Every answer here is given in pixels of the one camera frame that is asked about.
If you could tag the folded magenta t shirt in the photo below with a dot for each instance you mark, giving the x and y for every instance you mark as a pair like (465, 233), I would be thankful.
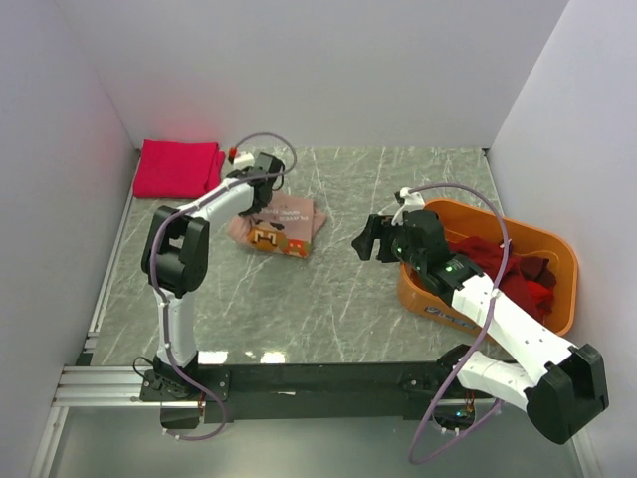
(177, 170)

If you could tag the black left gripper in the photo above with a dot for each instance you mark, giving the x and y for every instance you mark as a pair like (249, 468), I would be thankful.
(250, 211)

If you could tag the orange plastic bin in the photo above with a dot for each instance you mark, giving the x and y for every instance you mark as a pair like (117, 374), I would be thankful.
(462, 221)

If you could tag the dark red t shirt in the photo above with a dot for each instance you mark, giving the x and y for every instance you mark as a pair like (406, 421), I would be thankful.
(488, 256)

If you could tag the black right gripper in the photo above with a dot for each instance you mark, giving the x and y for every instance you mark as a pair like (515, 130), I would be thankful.
(377, 227)

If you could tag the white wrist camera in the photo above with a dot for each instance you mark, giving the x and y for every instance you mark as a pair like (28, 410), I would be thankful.
(407, 201)
(241, 159)

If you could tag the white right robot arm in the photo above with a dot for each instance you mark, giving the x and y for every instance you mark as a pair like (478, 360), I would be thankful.
(560, 386)

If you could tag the pink t shirt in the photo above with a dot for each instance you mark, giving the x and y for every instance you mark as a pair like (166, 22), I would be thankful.
(286, 226)

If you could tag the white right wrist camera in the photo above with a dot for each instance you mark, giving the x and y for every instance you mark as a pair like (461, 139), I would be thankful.
(407, 201)

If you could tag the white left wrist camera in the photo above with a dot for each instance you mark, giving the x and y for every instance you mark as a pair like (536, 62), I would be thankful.
(241, 159)

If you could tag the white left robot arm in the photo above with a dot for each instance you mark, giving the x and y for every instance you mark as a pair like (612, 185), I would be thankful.
(175, 261)

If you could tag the black base beam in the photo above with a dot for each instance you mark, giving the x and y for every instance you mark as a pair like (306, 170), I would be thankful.
(300, 391)

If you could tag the bright red t shirt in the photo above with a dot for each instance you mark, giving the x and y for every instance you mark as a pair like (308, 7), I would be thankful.
(541, 296)

